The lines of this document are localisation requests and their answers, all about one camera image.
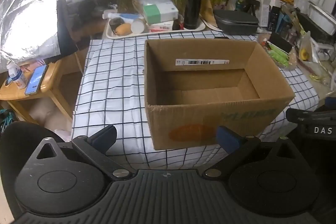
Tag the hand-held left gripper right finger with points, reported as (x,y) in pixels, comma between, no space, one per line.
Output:
(227,140)

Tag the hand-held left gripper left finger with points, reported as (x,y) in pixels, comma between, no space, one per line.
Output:
(108,134)

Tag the brown cardboard box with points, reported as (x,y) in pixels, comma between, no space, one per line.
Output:
(183,119)

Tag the black white checked tablecloth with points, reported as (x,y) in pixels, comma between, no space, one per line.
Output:
(113,87)

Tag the wooden side table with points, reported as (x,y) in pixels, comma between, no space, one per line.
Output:
(50,82)

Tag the green snack packet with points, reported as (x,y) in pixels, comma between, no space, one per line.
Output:
(277,54)

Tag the blue smartphone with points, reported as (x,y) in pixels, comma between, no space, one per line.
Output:
(36,79)

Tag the cream plastic tray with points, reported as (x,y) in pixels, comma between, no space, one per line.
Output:
(136,35)

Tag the orange egg-shaped pouch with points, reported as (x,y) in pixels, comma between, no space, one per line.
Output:
(123,28)

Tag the white rectangular container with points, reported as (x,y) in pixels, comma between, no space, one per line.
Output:
(321,16)

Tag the small white bottle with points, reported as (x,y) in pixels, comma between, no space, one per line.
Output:
(17,75)

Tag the white jar orange label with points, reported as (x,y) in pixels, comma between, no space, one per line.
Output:
(137,26)

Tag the dark cylindrical container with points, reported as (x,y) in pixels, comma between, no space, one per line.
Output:
(115,22)

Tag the grey hard case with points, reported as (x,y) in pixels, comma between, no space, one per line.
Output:
(236,22)

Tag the white blue spray bottle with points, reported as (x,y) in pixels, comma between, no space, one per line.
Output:
(126,16)

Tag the white flat carton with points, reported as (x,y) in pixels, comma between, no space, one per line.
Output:
(160,26)

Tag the brown paper bag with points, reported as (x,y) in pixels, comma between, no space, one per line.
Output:
(208,14)

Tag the green white tissue pack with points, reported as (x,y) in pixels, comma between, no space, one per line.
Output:
(157,10)

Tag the black thermos bottle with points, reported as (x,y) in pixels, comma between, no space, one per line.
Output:
(194,3)

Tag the silver foil bag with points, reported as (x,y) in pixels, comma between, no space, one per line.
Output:
(29,16)

